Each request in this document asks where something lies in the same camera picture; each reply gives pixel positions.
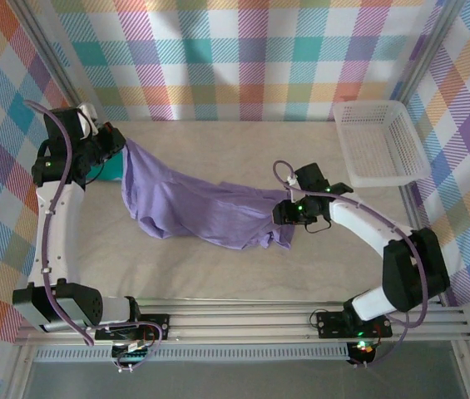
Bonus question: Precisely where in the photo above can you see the aluminium mounting rail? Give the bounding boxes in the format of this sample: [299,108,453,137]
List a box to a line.
[13,297,470,346]

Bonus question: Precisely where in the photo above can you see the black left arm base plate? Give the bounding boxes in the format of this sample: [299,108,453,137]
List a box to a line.
[95,313,171,342]

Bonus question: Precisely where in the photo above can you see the grey slotted cable duct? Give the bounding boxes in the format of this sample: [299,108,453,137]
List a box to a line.
[34,347,350,362]

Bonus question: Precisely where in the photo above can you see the aluminium frame post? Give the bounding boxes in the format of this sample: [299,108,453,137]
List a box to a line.
[9,0,101,136]
[394,0,468,105]

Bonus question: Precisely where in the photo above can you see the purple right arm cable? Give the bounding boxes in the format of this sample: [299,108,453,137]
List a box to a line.
[273,160,430,369]

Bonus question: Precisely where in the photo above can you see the white plastic mesh basket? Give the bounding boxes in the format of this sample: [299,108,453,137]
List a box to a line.
[332,101,432,188]

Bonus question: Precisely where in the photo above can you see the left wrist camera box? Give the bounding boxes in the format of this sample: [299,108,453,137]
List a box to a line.
[77,103,98,136]

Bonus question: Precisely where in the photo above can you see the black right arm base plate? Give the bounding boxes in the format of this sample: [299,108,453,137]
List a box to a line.
[315,310,393,338]

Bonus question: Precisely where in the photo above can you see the purple t-shirt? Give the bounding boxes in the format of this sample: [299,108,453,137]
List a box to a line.
[121,138,298,252]

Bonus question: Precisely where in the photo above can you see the teal folded t-shirt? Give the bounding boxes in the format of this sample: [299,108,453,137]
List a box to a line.
[84,153,126,186]

